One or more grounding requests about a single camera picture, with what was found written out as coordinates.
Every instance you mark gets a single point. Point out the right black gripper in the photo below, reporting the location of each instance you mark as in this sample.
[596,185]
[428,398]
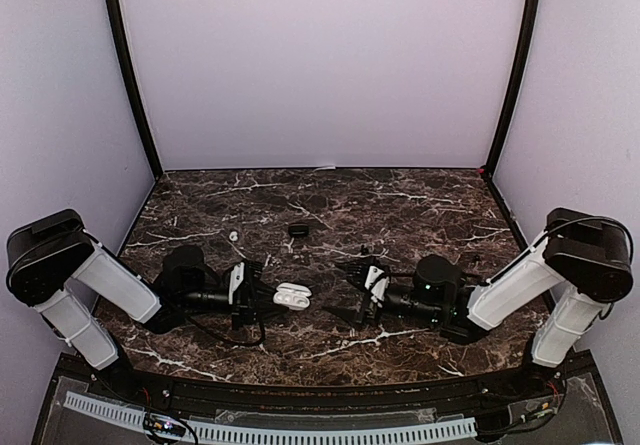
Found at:
[368,309]

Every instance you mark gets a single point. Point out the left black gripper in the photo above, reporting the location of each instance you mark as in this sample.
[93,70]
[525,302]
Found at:
[256,302]

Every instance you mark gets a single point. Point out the white earbud charging case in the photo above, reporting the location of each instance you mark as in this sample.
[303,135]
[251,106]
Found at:
[292,296]

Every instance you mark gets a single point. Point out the black charging case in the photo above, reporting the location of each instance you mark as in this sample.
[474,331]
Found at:
[298,230]

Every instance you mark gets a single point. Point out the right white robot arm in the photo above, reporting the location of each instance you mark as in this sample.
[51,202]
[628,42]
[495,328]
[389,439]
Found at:
[591,256]

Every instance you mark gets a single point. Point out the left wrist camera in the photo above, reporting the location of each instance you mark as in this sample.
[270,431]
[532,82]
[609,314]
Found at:
[244,272]

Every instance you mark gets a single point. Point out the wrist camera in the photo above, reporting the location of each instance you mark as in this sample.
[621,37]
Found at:
[369,276]
[244,272]

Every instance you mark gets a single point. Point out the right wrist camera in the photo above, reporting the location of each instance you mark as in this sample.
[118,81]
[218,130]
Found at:
[369,276]

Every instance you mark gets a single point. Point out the black front rail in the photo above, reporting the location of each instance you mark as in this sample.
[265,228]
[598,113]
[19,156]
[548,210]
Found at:
[194,395]

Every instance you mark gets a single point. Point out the white slotted cable duct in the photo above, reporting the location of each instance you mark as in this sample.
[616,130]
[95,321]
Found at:
[246,428]

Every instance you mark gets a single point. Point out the left black frame post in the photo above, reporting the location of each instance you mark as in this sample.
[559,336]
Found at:
[128,74]

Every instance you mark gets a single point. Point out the black frame post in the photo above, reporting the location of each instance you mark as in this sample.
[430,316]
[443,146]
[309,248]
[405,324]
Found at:
[128,74]
[521,54]

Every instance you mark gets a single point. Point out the right black frame post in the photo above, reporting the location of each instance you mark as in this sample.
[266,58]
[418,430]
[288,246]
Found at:
[521,54]

